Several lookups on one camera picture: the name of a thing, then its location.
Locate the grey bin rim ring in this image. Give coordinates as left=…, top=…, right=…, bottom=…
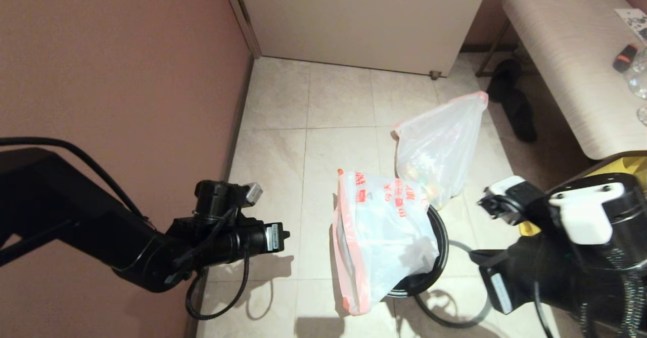
left=414, top=239, right=493, bottom=328

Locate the white red-printed bag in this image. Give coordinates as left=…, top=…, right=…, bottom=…
left=332, top=169, right=439, bottom=316

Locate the white trash bag with rubbish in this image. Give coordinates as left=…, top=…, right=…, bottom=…
left=392, top=91, right=489, bottom=211

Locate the black round trash bin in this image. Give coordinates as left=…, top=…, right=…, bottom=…
left=389, top=204, right=449, bottom=298

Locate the yellow fabric bag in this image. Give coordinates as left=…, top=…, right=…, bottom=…
left=520, top=156, right=647, bottom=236

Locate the dark baseboard strip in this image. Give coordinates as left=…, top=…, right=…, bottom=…
left=184, top=55, right=256, bottom=338

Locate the black slipper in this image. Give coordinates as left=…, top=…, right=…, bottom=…
left=488, top=59, right=523, bottom=104
left=501, top=89, right=538, bottom=144

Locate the beige wood-grain bench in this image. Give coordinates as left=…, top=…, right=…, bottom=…
left=475, top=0, right=647, bottom=161

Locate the white door panel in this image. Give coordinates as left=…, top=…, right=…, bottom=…
left=220, top=0, right=494, bottom=78

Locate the black remote with red button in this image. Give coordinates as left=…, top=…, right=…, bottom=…
left=612, top=43, right=639, bottom=73

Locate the printed paper card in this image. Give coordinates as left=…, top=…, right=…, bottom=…
left=612, top=9, right=647, bottom=44

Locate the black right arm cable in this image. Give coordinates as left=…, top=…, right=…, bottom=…
left=533, top=272, right=647, bottom=338

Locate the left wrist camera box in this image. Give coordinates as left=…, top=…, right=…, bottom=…
left=244, top=182, right=264, bottom=207

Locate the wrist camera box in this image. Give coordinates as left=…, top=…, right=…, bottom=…
left=244, top=182, right=264, bottom=207
left=478, top=176, right=545, bottom=226

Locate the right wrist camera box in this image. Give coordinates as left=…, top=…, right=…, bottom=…
left=478, top=176, right=545, bottom=226

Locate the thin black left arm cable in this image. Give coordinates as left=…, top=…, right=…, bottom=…
left=0, top=136, right=151, bottom=223

